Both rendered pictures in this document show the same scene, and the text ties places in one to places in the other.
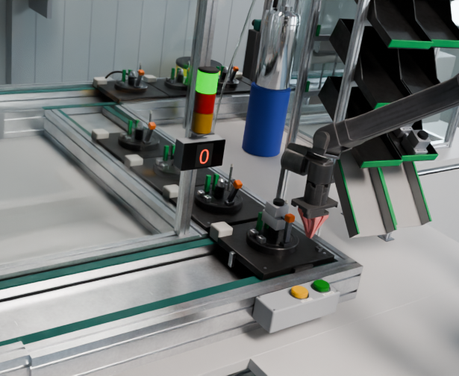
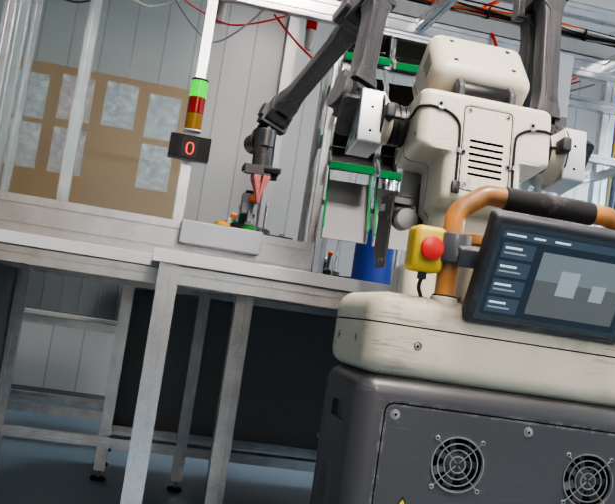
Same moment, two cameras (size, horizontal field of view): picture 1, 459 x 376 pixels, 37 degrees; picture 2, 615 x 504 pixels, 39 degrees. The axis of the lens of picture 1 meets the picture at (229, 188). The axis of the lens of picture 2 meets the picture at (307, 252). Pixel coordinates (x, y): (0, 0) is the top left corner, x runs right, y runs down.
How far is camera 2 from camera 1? 186 cm
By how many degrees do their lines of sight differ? 39
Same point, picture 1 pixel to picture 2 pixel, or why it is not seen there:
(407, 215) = (400, 241)
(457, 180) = not seen: outside the picture
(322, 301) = (240, 233)
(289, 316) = (201, 232)
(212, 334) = (135, 244)
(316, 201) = (256, 161)
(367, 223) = (345, 232)
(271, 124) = (369, 265)
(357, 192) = (345, 212)
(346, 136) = (278, 99)
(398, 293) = not seen: hidden behind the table
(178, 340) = (99, 231)
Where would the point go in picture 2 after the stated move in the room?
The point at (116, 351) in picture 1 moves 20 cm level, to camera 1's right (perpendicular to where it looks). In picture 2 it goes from (39, 213) to (100, 219)
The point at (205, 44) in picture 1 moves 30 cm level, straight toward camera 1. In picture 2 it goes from (201, 63) to (144, 26)
